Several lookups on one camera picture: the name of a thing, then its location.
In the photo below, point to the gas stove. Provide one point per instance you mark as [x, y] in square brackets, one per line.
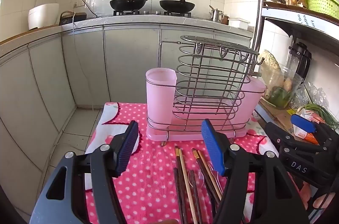
[152, 13]

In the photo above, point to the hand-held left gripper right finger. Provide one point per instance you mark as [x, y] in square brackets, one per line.
[212, 149]

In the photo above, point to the clear plastic bag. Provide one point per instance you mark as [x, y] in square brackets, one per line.
[315, 94]

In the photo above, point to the person's right hand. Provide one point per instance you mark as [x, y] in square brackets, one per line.
[321, 201]

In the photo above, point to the black blender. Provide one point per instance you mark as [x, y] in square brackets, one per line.
[299, 59]

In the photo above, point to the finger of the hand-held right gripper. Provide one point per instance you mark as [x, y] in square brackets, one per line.
[302, 123]
[278, 136]

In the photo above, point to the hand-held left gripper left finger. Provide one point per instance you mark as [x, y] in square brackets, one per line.
[128, 149]

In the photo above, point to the pink drip tray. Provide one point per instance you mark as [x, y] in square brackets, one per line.
[185, 132]

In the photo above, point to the green plastic basket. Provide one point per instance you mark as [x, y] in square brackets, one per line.
[323, 4]

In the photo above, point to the clear plastic spoon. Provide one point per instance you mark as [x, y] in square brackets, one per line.
[212, 169]
[200, 177]

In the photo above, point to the pink plastic cup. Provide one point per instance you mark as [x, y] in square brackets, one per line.
[159, 96]

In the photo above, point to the metal shelf rack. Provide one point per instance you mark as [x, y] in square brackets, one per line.
[261, 1]

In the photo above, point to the grey base cabinets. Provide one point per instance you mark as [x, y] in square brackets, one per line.
[127, 59]

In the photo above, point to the pink polka dot cloth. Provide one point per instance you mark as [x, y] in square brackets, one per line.
[151, 173]

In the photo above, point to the green onions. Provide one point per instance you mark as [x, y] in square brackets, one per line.
[321, 110]

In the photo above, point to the white rectangular container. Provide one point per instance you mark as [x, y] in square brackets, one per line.
[238, 23]

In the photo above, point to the wide pink plastic container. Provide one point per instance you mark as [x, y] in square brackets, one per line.
[251, 96]

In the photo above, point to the light wooden chopstick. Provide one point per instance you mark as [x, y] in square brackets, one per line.
[186, 181]
[209, 173]

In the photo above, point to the steel kettle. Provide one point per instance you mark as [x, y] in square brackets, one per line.
[215, 14]

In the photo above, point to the white rice cooker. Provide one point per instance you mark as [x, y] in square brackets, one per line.
[43, 16]

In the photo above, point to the bag with cream contents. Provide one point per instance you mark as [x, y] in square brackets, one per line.
[272, 67]

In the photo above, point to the dark spoon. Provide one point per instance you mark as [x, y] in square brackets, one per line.
[192, 179]

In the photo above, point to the brown cup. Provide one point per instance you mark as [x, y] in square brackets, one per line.
[225, 20]

